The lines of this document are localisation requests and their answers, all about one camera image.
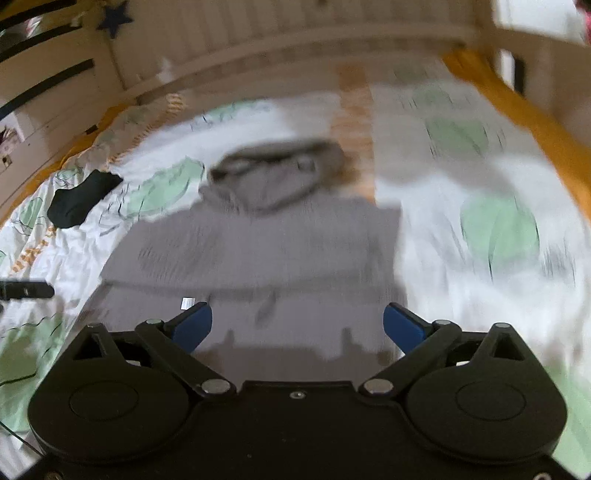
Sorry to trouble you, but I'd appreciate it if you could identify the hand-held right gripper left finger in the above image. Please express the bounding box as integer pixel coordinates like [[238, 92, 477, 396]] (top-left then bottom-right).
[[69, 301, 237, 398]]

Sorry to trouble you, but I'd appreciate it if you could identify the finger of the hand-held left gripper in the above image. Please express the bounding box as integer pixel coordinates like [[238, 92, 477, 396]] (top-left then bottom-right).
[[0, 278, 55, 301]]

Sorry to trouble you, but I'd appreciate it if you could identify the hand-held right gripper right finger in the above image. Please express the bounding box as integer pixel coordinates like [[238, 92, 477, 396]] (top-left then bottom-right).
[[358, 301, 532, 398]]

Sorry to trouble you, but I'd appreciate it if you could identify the grey hoodie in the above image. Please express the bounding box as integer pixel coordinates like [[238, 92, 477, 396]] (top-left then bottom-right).
[[85, 137, 407, 384]]

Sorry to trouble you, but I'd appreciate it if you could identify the black cloth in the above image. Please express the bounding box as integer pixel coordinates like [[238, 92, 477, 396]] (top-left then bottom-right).
[[46, 169, 124, 228]]

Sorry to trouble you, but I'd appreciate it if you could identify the leaf print duvet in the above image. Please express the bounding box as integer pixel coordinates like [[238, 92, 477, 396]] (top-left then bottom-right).
[[0, 69, 591, 462]]

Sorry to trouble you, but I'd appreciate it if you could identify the orange bed sheet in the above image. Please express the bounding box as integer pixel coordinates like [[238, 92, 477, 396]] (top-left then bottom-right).
[[441, 48, 591, 204]]

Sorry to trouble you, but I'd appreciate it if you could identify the blue star decoration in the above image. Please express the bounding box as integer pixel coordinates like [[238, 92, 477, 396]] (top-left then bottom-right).
[[96, 0, 134, 38]]

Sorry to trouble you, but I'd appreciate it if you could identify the wooden bed frame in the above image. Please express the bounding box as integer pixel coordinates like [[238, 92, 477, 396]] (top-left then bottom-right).
[[0, 0, 591, 222]]

